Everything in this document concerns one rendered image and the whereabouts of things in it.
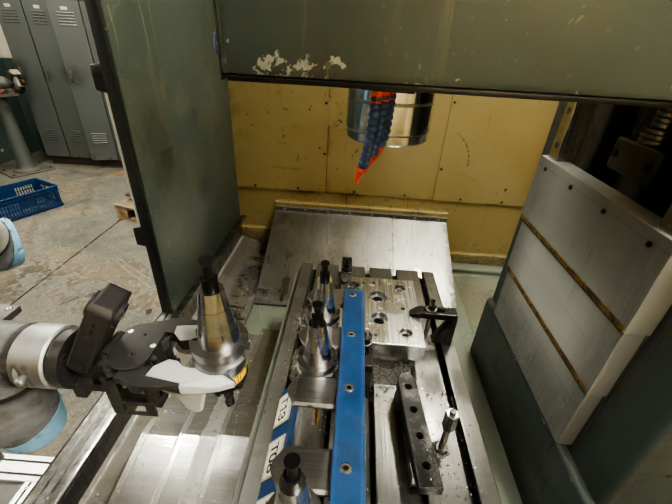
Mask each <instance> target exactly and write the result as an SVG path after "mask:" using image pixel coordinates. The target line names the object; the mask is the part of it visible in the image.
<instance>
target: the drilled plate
mask: <svg viewBox="0 0 672 504"><path fill-rule="evenodd" d="M351 279H352V280H351V282H350V283H349V286H350V287H351V286H352V287H354V289H355V290H364V292H365V313H366V314H365V329H367V328H368V330H369V331H370V330H371V331H373V332H371V333H372V341H373V342H372V345H373V357H385V358H397V359H409V360H420V361H423V359H424V354H425V350H426V344H425V339H424V334H423V329H422V324H421V319H420V318H415V317H412V316H410V317H408V316H409V314H408V313H409V310H410V309H412V308H414V307H416V306H418V304H417V300H416V295H415V290H414V285H413V281H406V280H393V279H380V278H367V277H354V276H351ZM355 280H356V281H355ZM371 280H372V281H371ZM357 281H358V283H357ZM359 281H360V283H361V284H363V286H362V287H361V285H360V286H359V284H360V283H359ZM363 281H365V282H367V283H364V282H363ZM371 282H372V285H371ZM378 283H383V284H378ZM398 284H401V285H398ZM373 285H374V286H373ZM394 285H396V286H394ZM349 286H348V284H346V283H342V282H341V285H340V290H345V289H352V288H350V287H349ZM358 286H359V287H358ZM404 286H405V288H404ZM348 287H349V288H348ZM356 287H357V288H356ZM393 288H394V289H395V290H396V291H399V292H396V291H395V290H394V289H393ZM369 289H370V291H369ZM392 289H393V290H392ZM372 290H376V291H372ZM403 290H404V291H403ZM371 291H372V292H371ZM379 291H381V292H379ZM382 291H383V292H382ZM400 291H401V292H400ZM367 292H369V293H367ZM384 293H386V295H387V297H386V295H385V294H384ZM368 294H369V295H368ZM369 296H370V297H371V299H372V300H373V301H372V300H371V299H370V298H369ZM386 298H387V299H386ZM388 298H390V299H388ZM385 299H386V300H385ZM374 300H375V301H374ZM383 300H385V301H384V302H383ZM405 300H406V301H405ZM376 301H380V302H376ZM395 301H396V302H395ZM397 301H399V302H400V303H399V302H397ZM380 304H381V305H380ZM382 304H383V305H382ZM397 304H398V305H397ZM404 307H405V308H404ZM340 309H341V310H340V314H339V315H340V320H338V321H337V322H338V323H339V326H338V327H342V314H343V308H340ZM389 309H390V310H389ZM376 311H377V312H376ZM381 311H382V312H381ZM374 312H376V313H374ZM406 312H407V313H406ZM370 314H371V315H370ZM407 315H408V316H407ZM370 318H371V320H372V322H371V320H369V319H370ZM367 319H368V320H367ZM387 320H388V321H389V322H388V321H387ZM370 322H371V323H370ZM386 322H387V323H388V324H387V323H386ZM376 323H377V325H376ZM384 323H386V324H384ZM378 324H381V325H378ZM403 324H404V325H403ZM369 325H370V326H371V327H369ZM385 325H386V326H385ZM384 326H385V327H384ZM402 326H403V327H404V329H403V327H402ZM374 328H375V329H374ZM376 328H377V329H376ZM400 329H401V330H400ZM397 330H398V331H397ZM374 331H376V334H375V333H374ZM380 331H381V332H380ZM399 331H400V332H401V334H402V335H404V336H402V335H401V334H399V333H398V332H399ZM379 332H380V333H379ZM412 332H413V333H412ZM377 333H378V334H377ZM379 334H380V335H381V336H380V335H379ZM373 335H375V336H373ZM378 335H379V337H378ZM400 335H401V336H400ZM406 336H407V337H406ZM405 337H406V338H405ZM408 337H409V338H408Z"/></svg>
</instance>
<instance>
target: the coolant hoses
mask: <svg viewBox="0 0 672 504"><path fill-rule="evenodd" d="M360 90H369V91H372V96H371V98H370V101H371V103H370V105H369V108H370V109H371V110H370V111H369V113H368V116H369V119H368V121H367V123H368V125H367V127H366V130H367V132H366V134H365V138H366V139H365V140H364V146H363V151H362V152H361V157H360V159H359V160H360V161H359V162H358V165H357V168H356V174H355V179H354V183H355V184H357V183H358V182H359V181H360V179H361V178H362V176H363V175H364V174H365V173H366V172H367V171H368V169H369V168H370V166H371V165H372V164H373V163H374V162H375V161H376V159H377V158H378V157H379V155H380V154H381V152H382V151H383V150H384V148H385V146H386V141H387V140H388V139H389V135H388V134H390V132H391V129H390V127H391V126H392V121H391V120H393V113H394V111H395V110H394V106H395V104H396V102H395V100H396V97H397V93H404V94H415V92H402V91H386V90H370V89H360Z"/></svg>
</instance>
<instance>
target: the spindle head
mask: <svg viewBox="0 0 672 504"><path fill-rule="evenodd" d="M215 2H216V12H217V22H218V32H219V43H220V53H221V63H222V71H223V73H225V74H228V75H227V79H228V80H229V81H242V82H258V83H274V84H290V85H306V86H322V87H338V88H354V89H370V90H386V91H402V92H418V93H434V94H450V95H466V96H482V97H498V98H514V99H530V100H546V101H562V102H578V103H594V104H610V105H626V106H642V107H658V108H672V0H215Z"/></svg>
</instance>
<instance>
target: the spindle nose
mask: <svg viewBox="0 0 672 504"><path fill-rule="evenodd" d="M348 95H349V97H348V104H347V120H346V126H347V135H348V136H349V137H350V138H351V139H353V140H355V141H357V142H360V143H364V140H365V139H366V138H365V134H366V132H367V130H366V127H367V125H368V123H367V121H368V119H369V116H368V113H369V111H370V110H371V109H370V108H369V105H370V103H371V101H370V98H371V96H372V91H369V90H360V89H354V88H348ZM435 97H436V94H434V93H418V92H415V94H404V93H397V97H396V100H395V102H396V104H395V106H394V110H395V111H394V113H393V120H391V121H392V126H391V127H390V129H391V132H390V134H388V135H389V139H388V140H387V141H386V146H385V147H393V148H404V147H414V146H419V145H421V144H423V143H425V142H426V141H427V137H428V133H429V131H430V126H431V120H432V114H433V109H434V101H435Z"/></svg>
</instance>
